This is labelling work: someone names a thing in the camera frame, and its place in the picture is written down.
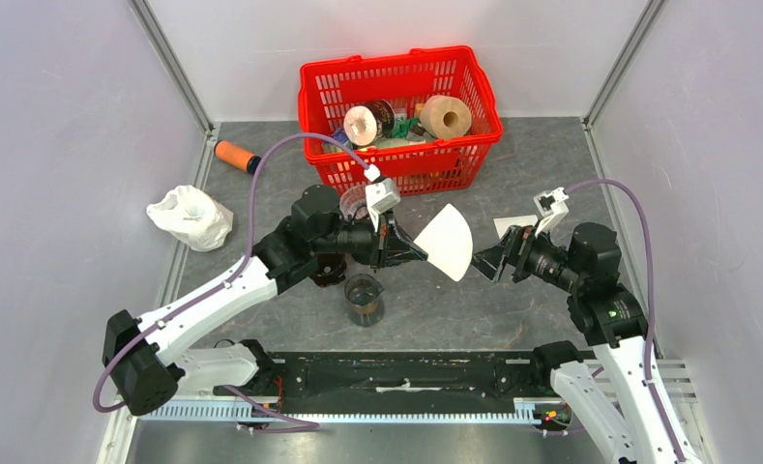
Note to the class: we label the clear glass coffee dripper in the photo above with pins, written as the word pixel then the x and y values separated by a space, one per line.
pixel 353 203

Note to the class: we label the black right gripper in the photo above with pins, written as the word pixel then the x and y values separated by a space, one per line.
pixel 516 246

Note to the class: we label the small glass measuring beaker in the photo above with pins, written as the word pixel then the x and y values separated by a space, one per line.
pixel 365 305

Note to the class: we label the blue small box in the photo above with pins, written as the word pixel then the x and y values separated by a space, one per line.
pixel 338 140

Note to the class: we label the white paper coffee filter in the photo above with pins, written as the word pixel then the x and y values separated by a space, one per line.
pixel 447 240
pixel 503 224

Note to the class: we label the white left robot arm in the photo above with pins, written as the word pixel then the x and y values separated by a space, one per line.
pixel 148 358

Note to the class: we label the white crumpled plastic bag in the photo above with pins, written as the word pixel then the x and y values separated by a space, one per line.
pixel 192 217

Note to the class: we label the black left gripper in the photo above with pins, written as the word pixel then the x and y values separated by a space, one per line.
pixel 389 248

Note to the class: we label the red plastic shopping basket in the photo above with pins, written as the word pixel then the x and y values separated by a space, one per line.
pixel 329 88

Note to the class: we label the brown plastic coffee dripper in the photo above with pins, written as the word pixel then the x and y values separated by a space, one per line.
pixel 330 271

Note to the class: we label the beige tape roll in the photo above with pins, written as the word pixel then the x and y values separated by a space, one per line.
pixel 446 117

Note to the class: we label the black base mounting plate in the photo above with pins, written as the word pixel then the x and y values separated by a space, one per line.
pixel 399 382

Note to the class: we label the green packet in basket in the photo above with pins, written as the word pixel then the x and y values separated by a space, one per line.
pixel 408 128

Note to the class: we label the orange cylindrical bottle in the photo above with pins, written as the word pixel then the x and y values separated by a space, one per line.
pixel 237 156

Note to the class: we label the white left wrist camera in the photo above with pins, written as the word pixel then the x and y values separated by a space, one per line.
pixel 381 194

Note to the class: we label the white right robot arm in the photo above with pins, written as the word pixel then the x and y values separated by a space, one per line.
pixel 640 424

